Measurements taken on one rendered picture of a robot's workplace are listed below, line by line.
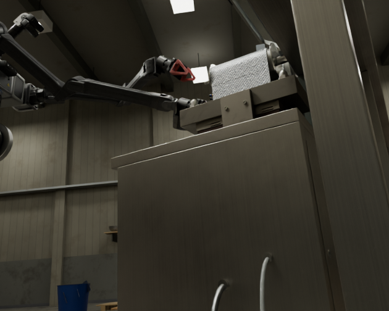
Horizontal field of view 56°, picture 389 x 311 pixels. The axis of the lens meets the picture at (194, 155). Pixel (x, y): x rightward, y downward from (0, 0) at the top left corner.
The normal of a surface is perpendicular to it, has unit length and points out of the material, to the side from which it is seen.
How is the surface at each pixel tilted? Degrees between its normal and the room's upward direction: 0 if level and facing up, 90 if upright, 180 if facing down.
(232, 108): 90
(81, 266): 90
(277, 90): 90
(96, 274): 90
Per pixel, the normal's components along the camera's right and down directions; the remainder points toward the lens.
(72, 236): -0.14, -0.30
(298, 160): -0.51, -0.24
